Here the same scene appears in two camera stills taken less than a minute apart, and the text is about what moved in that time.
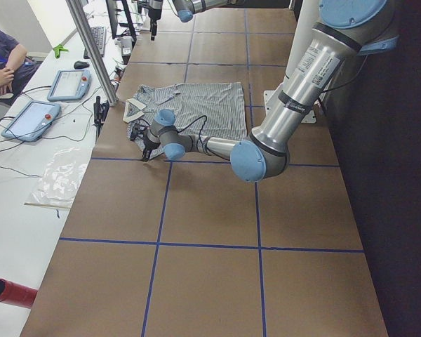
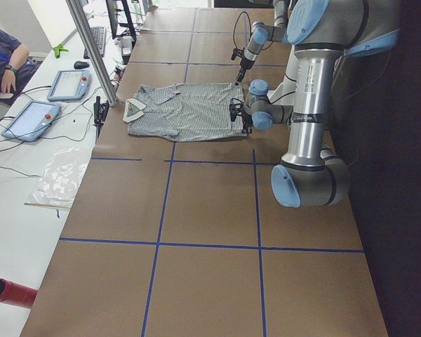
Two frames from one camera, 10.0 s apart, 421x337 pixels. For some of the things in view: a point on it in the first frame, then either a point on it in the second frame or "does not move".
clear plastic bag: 63,175 does not move
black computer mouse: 81,64 does not move
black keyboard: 99,34 does not move
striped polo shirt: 208,109 does not move
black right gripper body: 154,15 -> 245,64
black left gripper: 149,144 -> 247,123
